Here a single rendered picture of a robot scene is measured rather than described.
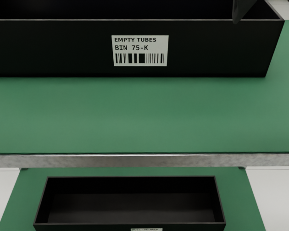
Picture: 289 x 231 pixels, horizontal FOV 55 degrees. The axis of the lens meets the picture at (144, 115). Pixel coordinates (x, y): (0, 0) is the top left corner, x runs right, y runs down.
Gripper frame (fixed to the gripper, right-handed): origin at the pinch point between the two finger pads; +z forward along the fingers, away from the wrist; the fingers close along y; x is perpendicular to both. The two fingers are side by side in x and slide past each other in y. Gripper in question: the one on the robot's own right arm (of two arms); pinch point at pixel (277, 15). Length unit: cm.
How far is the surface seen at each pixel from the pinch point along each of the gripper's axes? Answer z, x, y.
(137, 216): 75, 20, 17
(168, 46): 14.6, -5.9, 11.4
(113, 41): 13.8, -6.3, 20.8
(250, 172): 126, -3, -43
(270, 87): 19.1, -0.4, -7.4
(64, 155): 12.6, 13.9, 26.5
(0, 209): 117, 17, 85
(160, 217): 74, 21, 9
